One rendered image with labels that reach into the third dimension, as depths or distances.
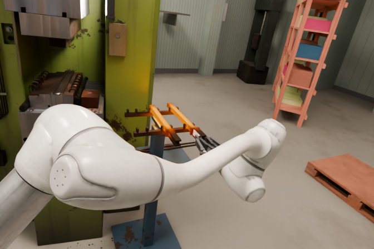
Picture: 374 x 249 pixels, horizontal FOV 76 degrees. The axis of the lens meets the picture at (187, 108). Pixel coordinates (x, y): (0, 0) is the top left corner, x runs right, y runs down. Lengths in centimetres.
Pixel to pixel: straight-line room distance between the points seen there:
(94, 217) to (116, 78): 88
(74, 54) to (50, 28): 53
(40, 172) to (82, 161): 15
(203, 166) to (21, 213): 39
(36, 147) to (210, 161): 39
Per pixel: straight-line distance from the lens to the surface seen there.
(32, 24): 132
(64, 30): 130
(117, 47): 141
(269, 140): 82
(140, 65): 146
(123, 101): 152
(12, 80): 157
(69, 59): 182
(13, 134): 170
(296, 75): 399
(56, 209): 172
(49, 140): 54
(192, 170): 61
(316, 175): 301
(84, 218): 177
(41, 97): 140
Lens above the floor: 147
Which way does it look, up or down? 22 degrees down
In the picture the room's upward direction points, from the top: 8 degrees clockwise
